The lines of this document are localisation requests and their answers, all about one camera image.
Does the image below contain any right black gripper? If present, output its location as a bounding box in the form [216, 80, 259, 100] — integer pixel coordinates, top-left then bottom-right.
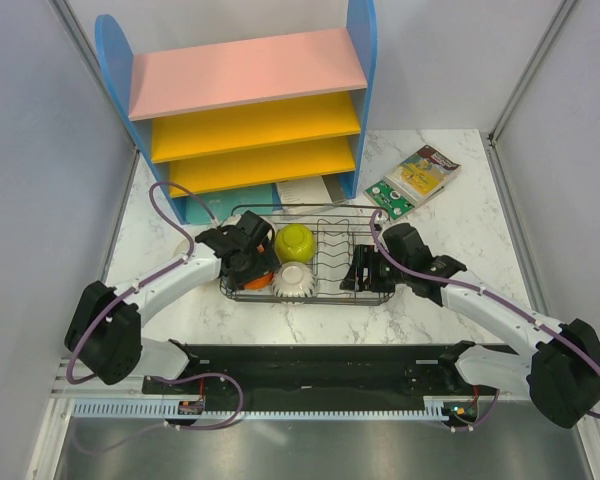
[339, 244, 410, 293]

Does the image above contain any orange bowl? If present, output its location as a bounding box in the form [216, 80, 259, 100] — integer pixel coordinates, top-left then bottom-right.
[245, 243, 273, 290]

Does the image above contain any grey wire dish rack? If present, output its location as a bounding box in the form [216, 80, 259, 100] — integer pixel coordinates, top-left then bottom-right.
[219, 205, 393, 306]

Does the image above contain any small plain white bowl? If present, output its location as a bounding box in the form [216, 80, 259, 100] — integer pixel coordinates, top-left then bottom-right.
[174, 239, 195, 260]

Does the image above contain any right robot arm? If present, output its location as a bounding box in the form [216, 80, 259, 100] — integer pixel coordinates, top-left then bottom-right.
[340, 223, 600, 428]

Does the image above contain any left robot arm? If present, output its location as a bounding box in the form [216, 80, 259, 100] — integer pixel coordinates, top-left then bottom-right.
[65, 211, 280, 393]

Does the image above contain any lime green bowl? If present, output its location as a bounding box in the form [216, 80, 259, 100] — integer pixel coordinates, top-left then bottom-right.
[274, 224, 316, 264]

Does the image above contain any teal folder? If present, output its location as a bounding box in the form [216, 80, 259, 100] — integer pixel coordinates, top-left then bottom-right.
[185, 184, 274, 225]

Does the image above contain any white teal leaf bowl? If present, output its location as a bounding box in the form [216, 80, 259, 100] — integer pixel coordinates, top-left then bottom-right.
[271, 261, 316, 298]

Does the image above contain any green cover booklet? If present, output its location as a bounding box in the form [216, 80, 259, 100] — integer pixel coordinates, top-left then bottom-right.
[364, 180, 415, 220]

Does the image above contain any white grey manual booklet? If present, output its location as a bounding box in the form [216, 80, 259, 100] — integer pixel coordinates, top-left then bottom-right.
[276, 175, 347, 205]

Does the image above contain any yellow cover paperback book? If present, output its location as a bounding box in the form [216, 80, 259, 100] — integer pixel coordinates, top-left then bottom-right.
[384, 145, 461, 207]

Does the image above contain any colourful wooden shelf unit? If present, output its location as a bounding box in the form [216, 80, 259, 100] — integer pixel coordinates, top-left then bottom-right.
[94, 1, 378, 221]

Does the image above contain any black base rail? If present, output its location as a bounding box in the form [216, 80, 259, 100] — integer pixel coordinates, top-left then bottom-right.
[142, 344, 495, 412]

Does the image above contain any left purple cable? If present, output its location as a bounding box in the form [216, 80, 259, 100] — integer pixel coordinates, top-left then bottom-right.
[66, 181, 246, 451]

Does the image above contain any white cable duct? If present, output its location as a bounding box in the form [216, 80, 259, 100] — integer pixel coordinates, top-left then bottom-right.
[71, 399, 476, 421]

